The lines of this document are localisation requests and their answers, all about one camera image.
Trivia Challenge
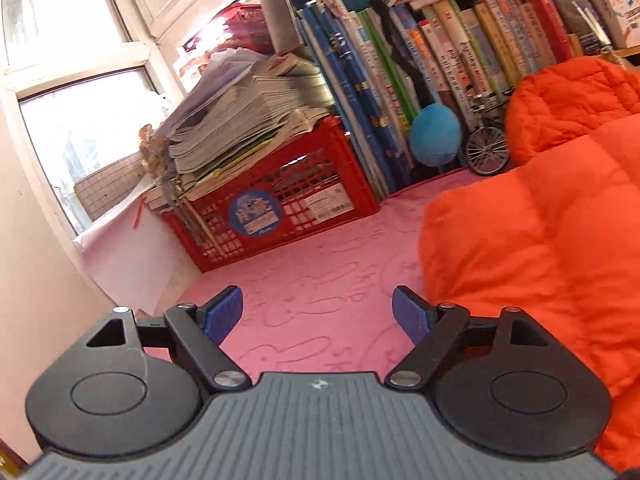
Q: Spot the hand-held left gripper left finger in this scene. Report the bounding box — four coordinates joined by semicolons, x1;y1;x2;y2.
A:
84;285;252;394

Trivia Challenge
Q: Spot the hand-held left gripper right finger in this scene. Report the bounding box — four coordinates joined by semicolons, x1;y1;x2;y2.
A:
384;285;552;393

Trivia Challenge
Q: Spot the orange down jacket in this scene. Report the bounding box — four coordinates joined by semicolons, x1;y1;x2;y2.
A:
419;56;640;473

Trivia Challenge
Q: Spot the white poster paper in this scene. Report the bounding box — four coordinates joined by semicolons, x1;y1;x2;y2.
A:
72;195;202;317

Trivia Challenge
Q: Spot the red plastic crate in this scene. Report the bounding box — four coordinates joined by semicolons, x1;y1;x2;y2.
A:
160;115;382;274

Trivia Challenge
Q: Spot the grid cutting mat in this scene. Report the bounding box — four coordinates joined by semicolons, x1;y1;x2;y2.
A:
74;152;152;224

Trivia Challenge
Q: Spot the blue plush ball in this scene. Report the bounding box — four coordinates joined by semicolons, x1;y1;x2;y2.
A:
410;104;463;167

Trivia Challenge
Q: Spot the black model bicycle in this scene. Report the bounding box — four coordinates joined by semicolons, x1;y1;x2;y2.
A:
462;87;517;178

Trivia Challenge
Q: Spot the stack of magazines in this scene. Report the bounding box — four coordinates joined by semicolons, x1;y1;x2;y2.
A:
142;47;337;212

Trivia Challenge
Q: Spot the row of tall blue books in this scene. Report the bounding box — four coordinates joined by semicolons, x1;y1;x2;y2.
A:
295;0;427;202

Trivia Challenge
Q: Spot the red mesh basket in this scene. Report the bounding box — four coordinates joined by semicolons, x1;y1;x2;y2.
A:
182;2;277;59

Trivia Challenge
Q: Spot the grey board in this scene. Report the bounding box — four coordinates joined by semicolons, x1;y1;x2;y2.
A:
250;0;302;57

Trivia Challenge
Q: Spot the wooden drawer organizer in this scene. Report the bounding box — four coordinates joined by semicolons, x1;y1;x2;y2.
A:
567;32;640;69

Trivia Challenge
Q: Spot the black smartphone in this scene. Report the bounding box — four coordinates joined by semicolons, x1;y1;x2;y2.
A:
532;0;608;56

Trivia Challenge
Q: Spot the white box with pencil print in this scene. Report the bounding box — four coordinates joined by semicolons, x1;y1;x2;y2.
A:
587;0;640;52

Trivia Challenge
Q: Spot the black strap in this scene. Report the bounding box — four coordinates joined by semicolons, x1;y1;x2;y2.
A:
375;0;442;112

